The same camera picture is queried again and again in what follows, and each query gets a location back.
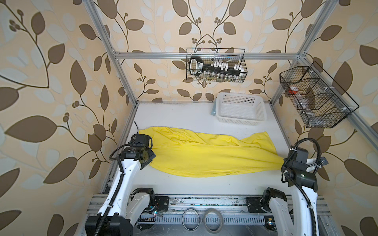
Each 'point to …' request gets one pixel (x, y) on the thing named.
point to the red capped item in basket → (293, 90)
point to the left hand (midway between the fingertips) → (146, 156)
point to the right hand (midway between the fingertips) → (297, 163)
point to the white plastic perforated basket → (240, 109)
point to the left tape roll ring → (198, 217)
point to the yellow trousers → (186, 152)
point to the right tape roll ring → (205, 214)
